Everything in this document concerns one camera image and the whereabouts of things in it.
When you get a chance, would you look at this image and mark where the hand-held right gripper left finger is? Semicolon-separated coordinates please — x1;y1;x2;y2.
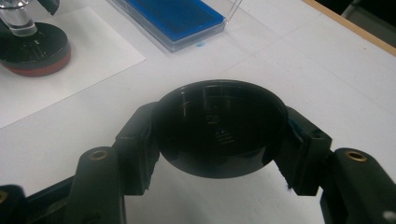
112;102;162;196

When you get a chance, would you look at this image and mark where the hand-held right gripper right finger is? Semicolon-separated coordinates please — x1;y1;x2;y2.
273;106;333;197

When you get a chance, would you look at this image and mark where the red and black round base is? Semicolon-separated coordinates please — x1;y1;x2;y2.
0;0;72;77

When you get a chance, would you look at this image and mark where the black round stamp cap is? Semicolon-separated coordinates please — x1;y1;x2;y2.
153;79;290;179

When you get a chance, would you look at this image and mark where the white paper sheet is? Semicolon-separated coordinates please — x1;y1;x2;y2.
0;7;148;130

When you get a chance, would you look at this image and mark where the blue ink pad clear case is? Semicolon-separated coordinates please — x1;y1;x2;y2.
106;0;244;52

